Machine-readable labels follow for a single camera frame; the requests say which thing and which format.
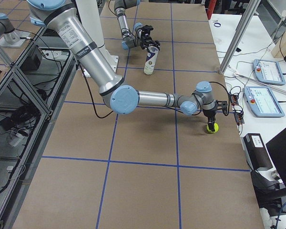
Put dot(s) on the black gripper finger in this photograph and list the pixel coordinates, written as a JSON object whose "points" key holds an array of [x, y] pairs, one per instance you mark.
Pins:
{"points": [[211, 126]]}

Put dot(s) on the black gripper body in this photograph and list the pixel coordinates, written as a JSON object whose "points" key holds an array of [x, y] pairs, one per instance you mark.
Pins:
{"points": [[145, 39], [209, 113]]}

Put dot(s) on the teach pendant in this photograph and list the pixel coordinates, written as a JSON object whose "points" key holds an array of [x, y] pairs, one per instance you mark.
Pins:
{"points": [[262, 102], [268, 72]]}

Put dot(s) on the orange circuit board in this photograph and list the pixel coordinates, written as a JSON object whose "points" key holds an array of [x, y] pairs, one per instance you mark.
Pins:
{"points": [[237, 109]]}

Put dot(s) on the black computer monitor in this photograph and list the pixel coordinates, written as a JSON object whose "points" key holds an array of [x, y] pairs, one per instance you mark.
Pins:
{"points": [[277, 151]]}

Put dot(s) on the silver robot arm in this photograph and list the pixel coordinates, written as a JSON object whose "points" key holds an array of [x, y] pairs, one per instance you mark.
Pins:
{"points": [[60, 15], [130, 38]]}

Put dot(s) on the blue tape line crosswise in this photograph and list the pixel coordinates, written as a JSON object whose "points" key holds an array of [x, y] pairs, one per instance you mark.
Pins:
{"points": [[147, 164]]}

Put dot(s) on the black box with label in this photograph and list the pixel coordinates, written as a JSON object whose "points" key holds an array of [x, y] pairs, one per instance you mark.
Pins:
{"points": [[257, 152]]}

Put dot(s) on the black monitor arm base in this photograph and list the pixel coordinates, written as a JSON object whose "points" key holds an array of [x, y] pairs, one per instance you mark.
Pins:
{"points": [[270, 195]]}

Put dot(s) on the aluminium frame post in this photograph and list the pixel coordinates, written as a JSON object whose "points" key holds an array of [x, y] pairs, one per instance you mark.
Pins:
{"points": [[240, 30]]}

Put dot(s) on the yellow tennis ball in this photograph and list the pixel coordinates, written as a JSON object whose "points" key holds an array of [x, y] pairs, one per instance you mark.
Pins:
{"points": [[216, 128]]}

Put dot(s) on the blue tape line lengthwise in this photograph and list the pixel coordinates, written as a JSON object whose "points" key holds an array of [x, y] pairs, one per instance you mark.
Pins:
{"points": [[176, 127]]}

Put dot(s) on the far teach pendant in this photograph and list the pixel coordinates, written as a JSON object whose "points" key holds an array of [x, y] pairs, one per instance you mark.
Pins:
{"points": [[268, 72]]}

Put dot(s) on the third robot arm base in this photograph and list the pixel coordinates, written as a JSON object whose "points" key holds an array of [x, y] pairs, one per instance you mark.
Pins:
{"points": [[11, 37]]}

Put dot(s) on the aluminium frame rack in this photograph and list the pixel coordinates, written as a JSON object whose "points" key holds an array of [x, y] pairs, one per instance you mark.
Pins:
{"points": [[34, 81]]}

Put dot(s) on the clear tennis ball tube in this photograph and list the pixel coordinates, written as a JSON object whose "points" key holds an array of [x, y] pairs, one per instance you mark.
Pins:
{"points": [[151, 58]]}

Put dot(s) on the near teach pendant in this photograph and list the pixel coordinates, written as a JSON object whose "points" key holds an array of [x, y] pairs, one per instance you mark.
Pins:
{"points": [[262, 102]]}

